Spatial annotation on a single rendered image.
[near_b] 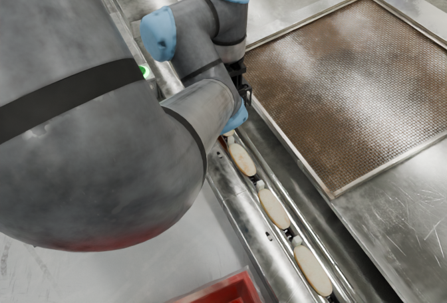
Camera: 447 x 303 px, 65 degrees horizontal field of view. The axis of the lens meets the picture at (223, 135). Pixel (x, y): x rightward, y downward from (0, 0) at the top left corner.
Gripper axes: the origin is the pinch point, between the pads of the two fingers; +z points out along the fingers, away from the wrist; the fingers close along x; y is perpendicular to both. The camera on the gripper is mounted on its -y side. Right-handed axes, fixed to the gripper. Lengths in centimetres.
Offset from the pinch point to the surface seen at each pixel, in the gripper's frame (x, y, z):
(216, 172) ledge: -7.1, 12.1, 2.9
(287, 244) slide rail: -1.7, 32.6, 4.0
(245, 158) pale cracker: 0.5, 11.4, 3.1
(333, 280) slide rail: 2.2, 42.0, 4.0
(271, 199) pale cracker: 0.5, 23.1, 3.0
